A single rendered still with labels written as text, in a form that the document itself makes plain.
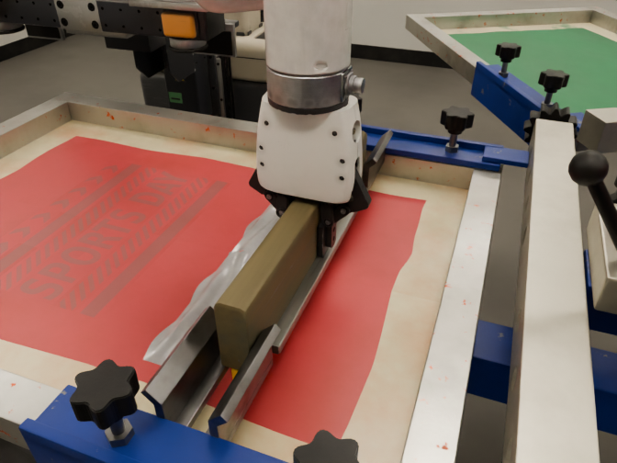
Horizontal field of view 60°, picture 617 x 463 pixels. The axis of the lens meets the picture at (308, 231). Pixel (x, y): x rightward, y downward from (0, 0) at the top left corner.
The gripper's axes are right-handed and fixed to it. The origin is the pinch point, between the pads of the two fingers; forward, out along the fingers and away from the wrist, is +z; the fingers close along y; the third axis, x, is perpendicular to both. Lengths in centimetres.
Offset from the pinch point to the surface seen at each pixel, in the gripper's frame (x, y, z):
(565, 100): -68, -29, 6
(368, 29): -381, 92, 76
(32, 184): -5.0, 45.3, 5.8
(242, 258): 0.9, 7.9, 5.2
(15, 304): 15.8, 27.8, 6.0
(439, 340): 8.5, -15.9, 2.6
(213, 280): 5.6, 9.2, 5.2
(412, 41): -381, 57, 82
